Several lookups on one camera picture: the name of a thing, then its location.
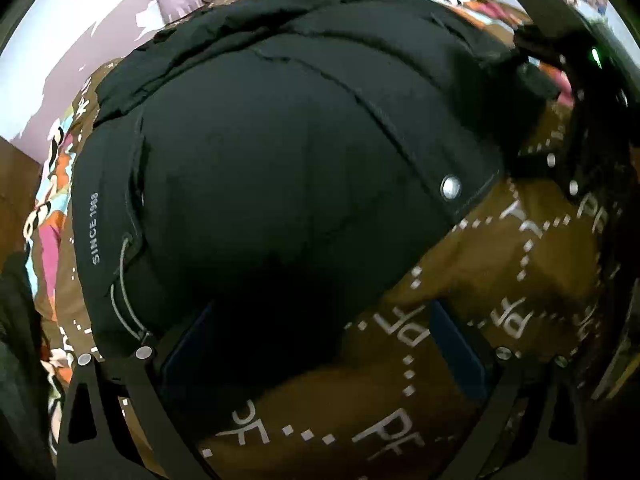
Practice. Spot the brown printed blanket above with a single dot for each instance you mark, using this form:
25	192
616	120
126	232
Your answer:
450	310

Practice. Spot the black jacket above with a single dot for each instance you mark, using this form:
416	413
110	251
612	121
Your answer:
280	170

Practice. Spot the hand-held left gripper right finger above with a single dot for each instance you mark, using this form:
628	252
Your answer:
460	350

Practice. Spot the wooden headboard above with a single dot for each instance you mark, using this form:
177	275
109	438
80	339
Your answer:
17	195

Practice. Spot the dark clothes pile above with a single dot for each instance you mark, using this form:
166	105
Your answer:
20	350

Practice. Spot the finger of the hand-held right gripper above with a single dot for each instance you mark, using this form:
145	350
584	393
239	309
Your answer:
532	42

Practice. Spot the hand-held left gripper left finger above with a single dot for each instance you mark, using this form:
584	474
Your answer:
187	350

